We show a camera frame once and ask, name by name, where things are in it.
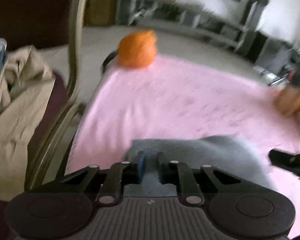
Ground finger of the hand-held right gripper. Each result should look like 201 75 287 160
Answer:
269 150 300 180

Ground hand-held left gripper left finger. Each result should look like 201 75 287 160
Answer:
59 151 146 205

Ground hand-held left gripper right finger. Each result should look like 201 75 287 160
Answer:
157 152 242 205

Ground grey and blue sweatshirt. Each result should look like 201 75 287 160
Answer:
125 135 278 197

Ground orange juice bottle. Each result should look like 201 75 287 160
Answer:
274 54 300 117

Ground pink printed blanket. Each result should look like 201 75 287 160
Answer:
65 55 300 239

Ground black curved bar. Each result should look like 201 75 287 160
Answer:
101 51 120 74

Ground grey drawer cabinet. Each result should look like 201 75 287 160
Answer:
254 36 298 73

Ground bumpy orange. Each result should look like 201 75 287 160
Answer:
117 29 158 68

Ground beige garment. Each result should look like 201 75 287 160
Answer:
0 44 56 202

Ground metal television stand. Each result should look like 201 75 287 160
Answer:
116 0 269 53

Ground wooden cabinet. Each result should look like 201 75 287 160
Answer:
84 0 119 27

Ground maroon chair with gold frame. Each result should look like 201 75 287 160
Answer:
0 0 90 240

